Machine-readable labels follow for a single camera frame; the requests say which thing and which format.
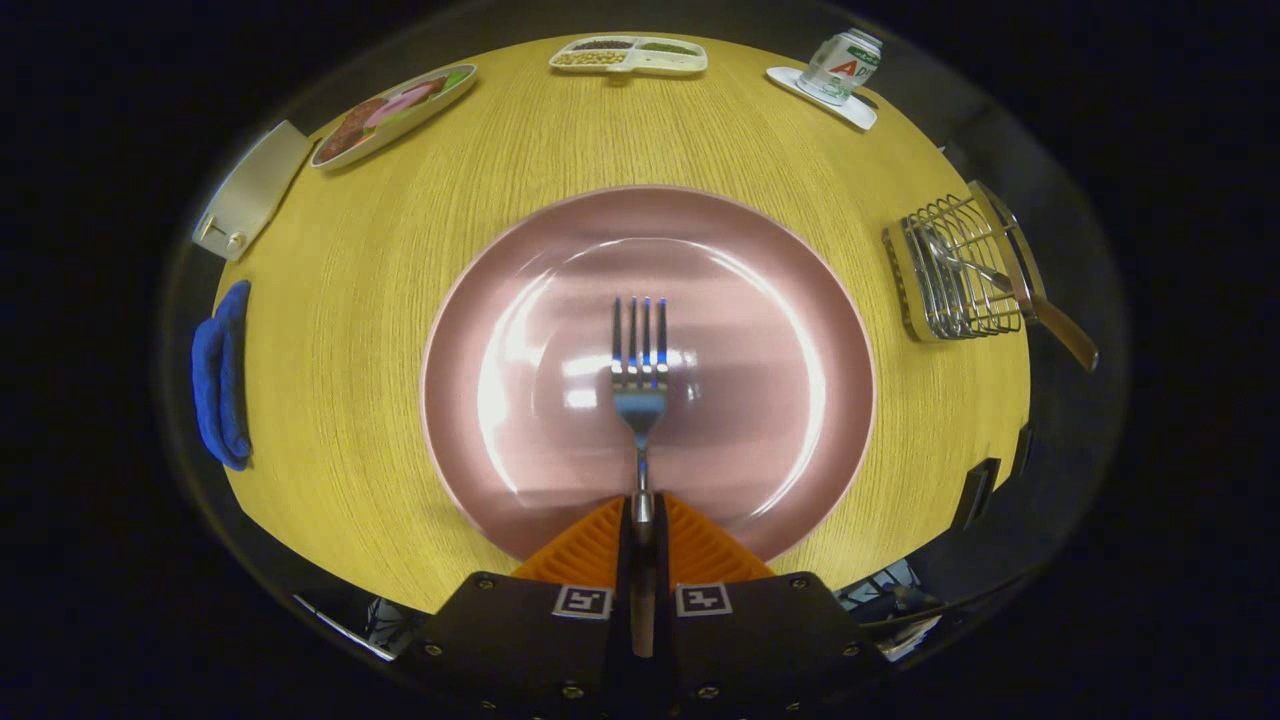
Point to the green lettuce leaf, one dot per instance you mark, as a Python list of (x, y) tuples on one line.
[(450, 79)]

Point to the brown steak piece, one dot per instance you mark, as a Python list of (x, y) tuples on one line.
[(350, 130)]

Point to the pink round plate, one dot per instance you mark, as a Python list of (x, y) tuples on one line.
[(750, 300)]

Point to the white square coaster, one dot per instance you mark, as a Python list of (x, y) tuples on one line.
[(852, 113)]

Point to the black table clamp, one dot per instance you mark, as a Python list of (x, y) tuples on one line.
[(1022, 452), (976, 492)]

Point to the white divided grain dish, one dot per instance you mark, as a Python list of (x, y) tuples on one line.
[(630, 57)]

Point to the white drink bottle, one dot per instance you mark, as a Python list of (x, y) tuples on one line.
[(840, 65)]

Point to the blue cloth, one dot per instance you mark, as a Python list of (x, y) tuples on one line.
[(220, 380)]

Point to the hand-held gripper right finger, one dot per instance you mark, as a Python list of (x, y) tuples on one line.
[(661, 560)]

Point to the pink round food slice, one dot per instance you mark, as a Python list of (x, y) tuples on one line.
[(400, 105)]

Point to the round plate of food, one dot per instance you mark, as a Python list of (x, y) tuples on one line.
[(390, 125)]

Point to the white toaster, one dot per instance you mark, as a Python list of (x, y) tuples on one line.
[(255, 190)]

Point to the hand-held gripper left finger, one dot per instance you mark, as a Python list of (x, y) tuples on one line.
[(624, 560)]

